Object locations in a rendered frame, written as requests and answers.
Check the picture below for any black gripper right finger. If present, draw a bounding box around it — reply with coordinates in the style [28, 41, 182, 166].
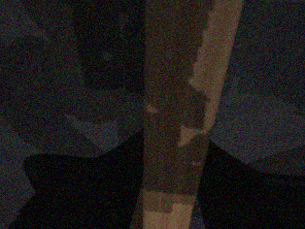
[197, 141, 305, 229]

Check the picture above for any brown wooden post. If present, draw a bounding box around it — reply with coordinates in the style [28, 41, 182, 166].
[131, 188, 143, 229]

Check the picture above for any brown wooden board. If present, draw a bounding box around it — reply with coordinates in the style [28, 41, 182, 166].
[143, 0, 244, 229]

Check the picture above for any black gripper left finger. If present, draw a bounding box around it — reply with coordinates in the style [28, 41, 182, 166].
[22, 128, 144, 229]

